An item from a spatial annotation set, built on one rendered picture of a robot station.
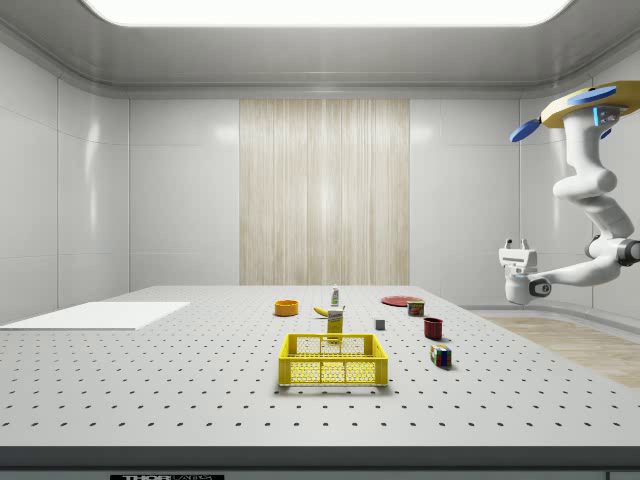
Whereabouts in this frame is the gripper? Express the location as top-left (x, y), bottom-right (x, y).
top-left (497, 238), bottom-right (539, 276)

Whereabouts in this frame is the puzzle cube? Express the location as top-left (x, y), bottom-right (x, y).
top-left (429, 343), bottom-right (454, 370)

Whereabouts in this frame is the drone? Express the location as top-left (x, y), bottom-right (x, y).
top-left (509, 79), bottom-right (640, 145)

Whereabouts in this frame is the yellow white box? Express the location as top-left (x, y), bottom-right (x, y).
top-left (326, 308), bottom-right (345, 346)

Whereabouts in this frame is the yellow basket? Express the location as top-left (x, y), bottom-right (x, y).
top-left (277, 332), bottom-right (390, 388)

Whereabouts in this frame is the white board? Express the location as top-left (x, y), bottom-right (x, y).
top-left (0, 301), bottom-right (192, 331)

